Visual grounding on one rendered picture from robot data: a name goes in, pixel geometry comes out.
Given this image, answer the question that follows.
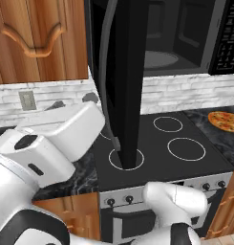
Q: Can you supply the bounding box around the wooden base cupboard drawer front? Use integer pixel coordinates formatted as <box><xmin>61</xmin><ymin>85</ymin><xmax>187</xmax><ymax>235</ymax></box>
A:
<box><xmin>32</xmin><ymin>191</ymin><xmax>102</xmax><ymax>242</ymax></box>

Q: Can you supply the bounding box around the pizza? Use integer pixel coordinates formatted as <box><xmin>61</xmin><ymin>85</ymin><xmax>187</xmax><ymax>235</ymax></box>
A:
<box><xmin>207</xmin><ymin>110</ymin><xmax>234</xmax><ymax>134</ymax></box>

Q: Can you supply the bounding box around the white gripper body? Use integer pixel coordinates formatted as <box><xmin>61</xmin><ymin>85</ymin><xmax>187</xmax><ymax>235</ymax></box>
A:
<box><xmin>16</xmin><ymin>100</ymin><xmax>106</xmax><ymax>163</ymax></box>

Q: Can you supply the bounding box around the silver oven with black door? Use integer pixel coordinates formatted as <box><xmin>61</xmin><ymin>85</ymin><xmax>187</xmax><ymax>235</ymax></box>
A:
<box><xmin>98</xmin><ymin>171</ymin><xmax>234</xmax><ymax>245</ymax></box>

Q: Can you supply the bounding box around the grey wall socket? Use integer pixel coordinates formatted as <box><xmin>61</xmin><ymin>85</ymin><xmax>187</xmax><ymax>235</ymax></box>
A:
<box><xmin>18</xmin><ymin>90</ymin><xmax>37</xmax><ymax>112</ymax></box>

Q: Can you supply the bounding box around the black microwave oven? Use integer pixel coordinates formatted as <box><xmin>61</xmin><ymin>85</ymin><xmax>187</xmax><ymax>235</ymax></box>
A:
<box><xmin>84</xmin><ymin>0</ymin><xmax>234</xmax><ymax>78</ymax></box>

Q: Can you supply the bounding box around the black microwave door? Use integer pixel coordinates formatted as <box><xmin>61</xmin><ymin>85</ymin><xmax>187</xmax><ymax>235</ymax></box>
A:
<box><xmin>89</xmin><ymin>0</ymin><xmax>150</xmax><ymax>169</ymax></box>

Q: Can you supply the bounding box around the black hob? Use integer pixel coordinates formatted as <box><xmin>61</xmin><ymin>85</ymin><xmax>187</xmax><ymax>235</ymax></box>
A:
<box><xmin>92</xmin><ymin>111</ymin><xmax>234</xmax><ymax>192</ymax></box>

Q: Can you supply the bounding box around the wooden base cupboard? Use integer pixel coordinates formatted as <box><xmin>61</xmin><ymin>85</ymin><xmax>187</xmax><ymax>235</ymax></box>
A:
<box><xmin>203</xmin><ymin>168</ymin><xmax>234</xmax><ymax>241</ymax></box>

